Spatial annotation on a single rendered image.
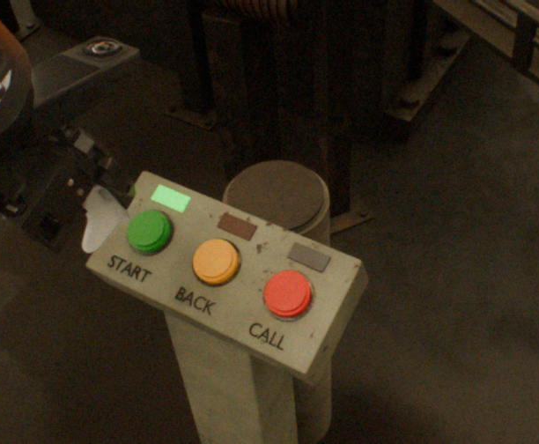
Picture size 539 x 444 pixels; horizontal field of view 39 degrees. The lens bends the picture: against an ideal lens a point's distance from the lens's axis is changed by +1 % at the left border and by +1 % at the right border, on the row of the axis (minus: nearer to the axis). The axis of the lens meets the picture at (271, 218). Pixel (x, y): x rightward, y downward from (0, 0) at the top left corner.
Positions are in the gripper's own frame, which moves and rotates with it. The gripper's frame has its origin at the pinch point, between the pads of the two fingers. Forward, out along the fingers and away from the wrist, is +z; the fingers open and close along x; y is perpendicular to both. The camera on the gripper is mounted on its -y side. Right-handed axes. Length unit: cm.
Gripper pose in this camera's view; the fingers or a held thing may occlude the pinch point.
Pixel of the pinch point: (121, 203)
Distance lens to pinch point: 67.0
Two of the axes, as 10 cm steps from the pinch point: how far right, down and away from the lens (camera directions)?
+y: -4.6, 8.5, -2.6
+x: 8.5, 3.5, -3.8
